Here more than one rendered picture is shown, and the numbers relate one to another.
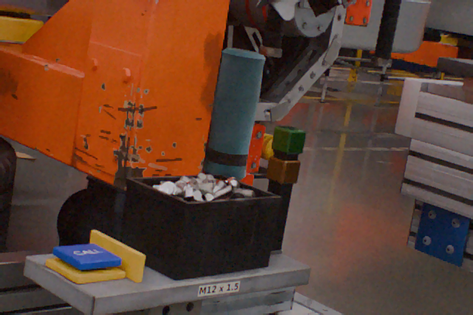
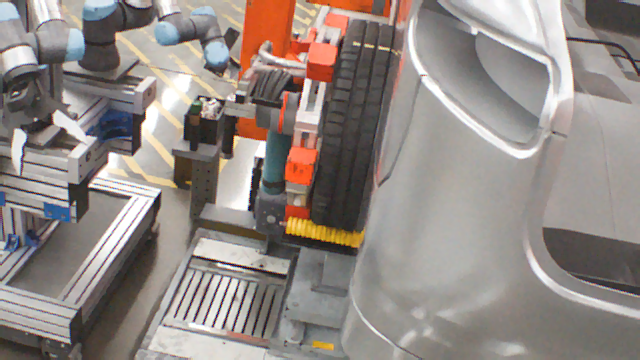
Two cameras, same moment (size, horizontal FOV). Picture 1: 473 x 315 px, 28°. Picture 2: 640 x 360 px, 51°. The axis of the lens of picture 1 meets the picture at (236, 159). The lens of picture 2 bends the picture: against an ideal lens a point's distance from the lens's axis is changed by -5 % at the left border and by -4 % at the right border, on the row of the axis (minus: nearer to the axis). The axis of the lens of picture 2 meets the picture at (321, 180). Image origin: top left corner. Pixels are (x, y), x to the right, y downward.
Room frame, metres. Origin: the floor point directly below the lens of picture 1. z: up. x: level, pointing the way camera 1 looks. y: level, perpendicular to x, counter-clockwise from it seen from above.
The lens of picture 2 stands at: (3.62, -1.31, 1.82)
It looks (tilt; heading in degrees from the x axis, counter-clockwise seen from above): 31 degrees down; 137
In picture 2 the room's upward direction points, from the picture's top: 10 degrees clockwise
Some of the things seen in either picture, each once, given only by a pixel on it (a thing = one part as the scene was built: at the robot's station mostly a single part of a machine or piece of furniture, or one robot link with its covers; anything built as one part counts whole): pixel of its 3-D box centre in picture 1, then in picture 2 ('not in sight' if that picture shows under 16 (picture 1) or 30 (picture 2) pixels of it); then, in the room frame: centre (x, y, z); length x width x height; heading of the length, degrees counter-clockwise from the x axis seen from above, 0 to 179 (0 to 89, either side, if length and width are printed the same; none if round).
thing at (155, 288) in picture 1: (176, 271); (206, 131); (1.40, 0.06, 0.44); 0.43 x 0.17 x 0.03; 135
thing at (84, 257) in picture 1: (86, 259); not in sight; (1.28, 0.18, 0.47); 0.07 x 0.07 x 0.02; 45
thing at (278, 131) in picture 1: (288, 140); (196, 106); (1.54, -0.08, 0.64); 0.04 x 0.04 x 0.04; 45
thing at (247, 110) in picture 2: not in sight; (241, 105); (2.09, -0.25, 0.93); 0.09 x 0.05 x 0.05; 45
